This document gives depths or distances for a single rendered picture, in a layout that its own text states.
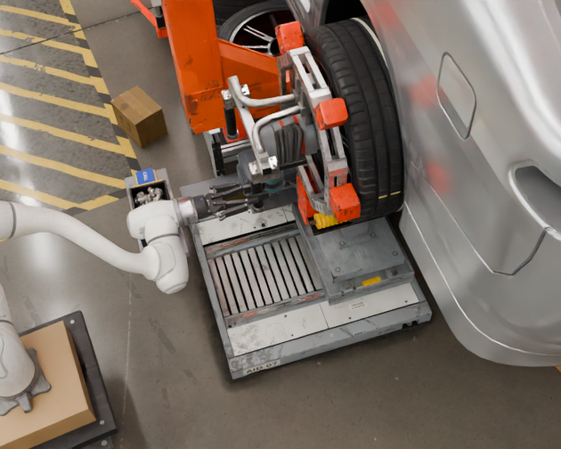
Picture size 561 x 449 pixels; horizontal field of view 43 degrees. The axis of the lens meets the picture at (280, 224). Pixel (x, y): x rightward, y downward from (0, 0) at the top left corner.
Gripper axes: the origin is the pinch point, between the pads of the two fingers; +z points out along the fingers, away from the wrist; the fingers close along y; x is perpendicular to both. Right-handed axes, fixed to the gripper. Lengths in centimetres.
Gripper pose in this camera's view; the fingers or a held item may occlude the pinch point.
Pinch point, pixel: (256, 191)
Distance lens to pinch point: 227.6
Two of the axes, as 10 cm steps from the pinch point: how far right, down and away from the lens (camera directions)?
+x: -0.4, -5.9, -8.1
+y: 2.9, 7.7, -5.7
